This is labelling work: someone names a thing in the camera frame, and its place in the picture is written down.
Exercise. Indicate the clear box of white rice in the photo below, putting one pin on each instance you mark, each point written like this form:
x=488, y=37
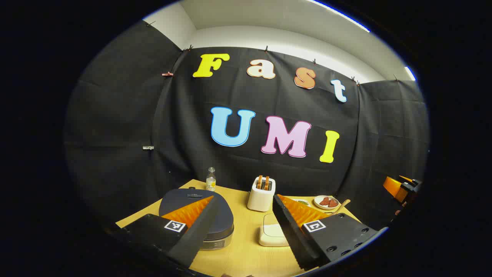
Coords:
x=271, y=235

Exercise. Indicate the small clear glass bottle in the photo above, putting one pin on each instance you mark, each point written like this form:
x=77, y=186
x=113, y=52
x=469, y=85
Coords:
x=211, y=183

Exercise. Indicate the red meat piece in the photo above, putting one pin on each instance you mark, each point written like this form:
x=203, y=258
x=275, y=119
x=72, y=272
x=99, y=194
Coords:
x=325, y=201
x=333, y=202

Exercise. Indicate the dark grey rice cooker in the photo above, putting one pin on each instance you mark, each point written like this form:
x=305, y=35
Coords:
x=225, y=220

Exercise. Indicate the toasted bread slice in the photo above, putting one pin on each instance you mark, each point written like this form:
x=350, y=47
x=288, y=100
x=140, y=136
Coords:
x=266, y=183
x=259, y=182

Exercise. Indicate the wooden spoon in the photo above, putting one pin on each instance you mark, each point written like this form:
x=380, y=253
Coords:
x=343, y=206

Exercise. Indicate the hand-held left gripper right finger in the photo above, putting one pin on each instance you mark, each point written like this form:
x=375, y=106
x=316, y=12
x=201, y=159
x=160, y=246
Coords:
x=288, y=231

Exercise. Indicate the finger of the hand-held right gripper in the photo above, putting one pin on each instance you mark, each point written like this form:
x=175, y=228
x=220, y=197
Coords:
x=393, y=186

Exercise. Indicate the black backdrop cloth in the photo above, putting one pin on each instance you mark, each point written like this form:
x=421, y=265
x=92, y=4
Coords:
x=115, y=115

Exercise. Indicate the white toaster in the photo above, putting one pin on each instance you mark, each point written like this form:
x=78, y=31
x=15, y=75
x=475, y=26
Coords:
x=261, y=201

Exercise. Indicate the white round plate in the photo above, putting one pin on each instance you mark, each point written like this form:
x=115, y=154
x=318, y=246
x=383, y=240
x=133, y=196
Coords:
x=319, y=204

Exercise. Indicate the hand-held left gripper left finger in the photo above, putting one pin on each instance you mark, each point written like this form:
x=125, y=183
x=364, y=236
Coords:
x=200, y=231

